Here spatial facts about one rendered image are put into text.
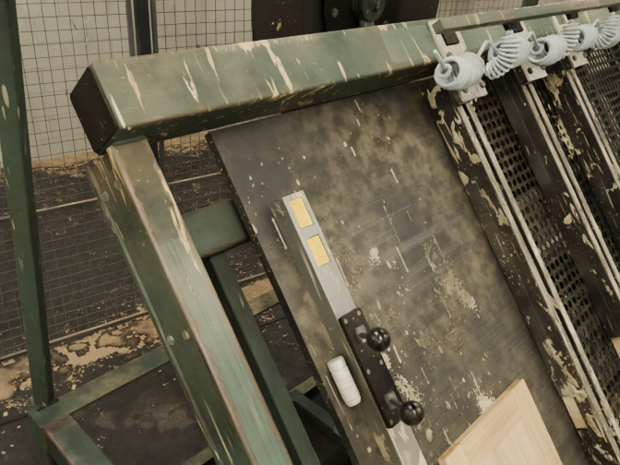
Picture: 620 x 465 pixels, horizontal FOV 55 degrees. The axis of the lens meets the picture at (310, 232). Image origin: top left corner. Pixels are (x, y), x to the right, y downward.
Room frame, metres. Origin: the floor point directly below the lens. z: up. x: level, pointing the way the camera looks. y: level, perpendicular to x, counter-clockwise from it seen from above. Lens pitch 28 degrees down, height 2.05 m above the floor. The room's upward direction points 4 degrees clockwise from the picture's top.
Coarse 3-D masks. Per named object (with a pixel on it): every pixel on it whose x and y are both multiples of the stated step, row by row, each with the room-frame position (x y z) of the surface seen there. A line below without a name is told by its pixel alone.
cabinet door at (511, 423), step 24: (504, 408) 0.90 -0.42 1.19; (528, 408) 0.94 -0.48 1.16; (480, 432) 0.83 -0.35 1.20; (504, 432) 0.86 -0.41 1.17; (528, 432) 0.90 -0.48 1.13; (456, 456) 0.77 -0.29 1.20; (480, 456) 0.79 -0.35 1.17; (504, 456) 0.83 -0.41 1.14; (528, 456) 0.86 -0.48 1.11; (552, 456) 0.89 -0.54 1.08
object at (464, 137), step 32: (512, 32) 1.28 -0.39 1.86; (512, 64) 1.27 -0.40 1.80; (448, 96) 1.31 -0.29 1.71; (480, 96) 1.31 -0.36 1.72; (448, 128) 1.30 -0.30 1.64; (480, 128) 1.30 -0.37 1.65; (480, 160) 1.24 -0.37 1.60; (480, 192) 1.23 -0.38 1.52; (512, 224) 1.17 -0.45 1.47; (512, 256) 1.16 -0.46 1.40; (512, 288) 1.14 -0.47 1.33; (544, 288) 1.12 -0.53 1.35; (544, 320) 1.09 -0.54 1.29; (544, 352) 1.07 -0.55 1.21; (576, 352) 1.06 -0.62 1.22; (576, 384) 1.02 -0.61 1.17; (608, 416) 0.99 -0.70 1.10; (608, 448) 0.95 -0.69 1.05
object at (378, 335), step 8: (360, 328) 0.78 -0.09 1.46; (376, 328) 0.70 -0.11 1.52; (384, 328) 0.71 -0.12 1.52; (360, 336) 0.77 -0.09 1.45; (368, 336) 0.70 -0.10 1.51; (376, 336) 0.69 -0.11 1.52; (384, 336) 0.69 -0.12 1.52; (368, 344) 0.69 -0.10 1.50; (376, 344) 0.69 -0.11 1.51; (384, 344) 0.69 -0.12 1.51
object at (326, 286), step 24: (288, 216) 0.87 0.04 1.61; (312, 216) 0.90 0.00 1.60; (288, 240) 0.87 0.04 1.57; (312, 264) 0.83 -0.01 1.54; (336, 264) 0.86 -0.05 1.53; (312, 288) 0.83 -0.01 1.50; (336, 288) 0.83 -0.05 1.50; (336, 312) 0.80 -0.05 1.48; (336, 336) 0.79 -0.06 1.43; (360, 384) 0.75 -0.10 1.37; (384, 432) 0.71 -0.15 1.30; (408, 432) 0.72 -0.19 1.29; (384, 456) 0.70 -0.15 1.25; (408, 456) 0.69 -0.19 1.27
